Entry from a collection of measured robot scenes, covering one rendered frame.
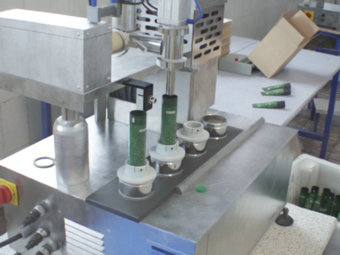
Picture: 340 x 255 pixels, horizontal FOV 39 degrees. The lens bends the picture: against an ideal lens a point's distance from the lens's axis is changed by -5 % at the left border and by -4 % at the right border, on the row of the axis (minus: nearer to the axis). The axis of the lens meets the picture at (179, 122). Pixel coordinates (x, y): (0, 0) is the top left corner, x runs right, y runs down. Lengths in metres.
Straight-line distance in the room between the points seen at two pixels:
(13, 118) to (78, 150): 1.82
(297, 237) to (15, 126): 1.84
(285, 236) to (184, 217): 0.52
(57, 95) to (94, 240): 0.29
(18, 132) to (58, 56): 1.94
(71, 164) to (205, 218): 0.28
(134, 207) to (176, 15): 0.35
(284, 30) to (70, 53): 1.83
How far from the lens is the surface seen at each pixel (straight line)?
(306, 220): 1.46
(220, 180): 1.03
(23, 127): 2.85
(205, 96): 1.26
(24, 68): 0.99
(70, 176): 0.99
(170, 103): 0.96
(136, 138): 0.89
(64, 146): 0.97
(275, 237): 1.36
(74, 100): 0.91
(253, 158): 1.14
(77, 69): 0.89
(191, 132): 1.08
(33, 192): 1.05
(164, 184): 0.98
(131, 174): 0.91
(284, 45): 2.64
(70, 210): 1.00
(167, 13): 0.91
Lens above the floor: 1.52
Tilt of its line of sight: 22 degrees down
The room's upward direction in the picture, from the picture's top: 3 degrees clockwise
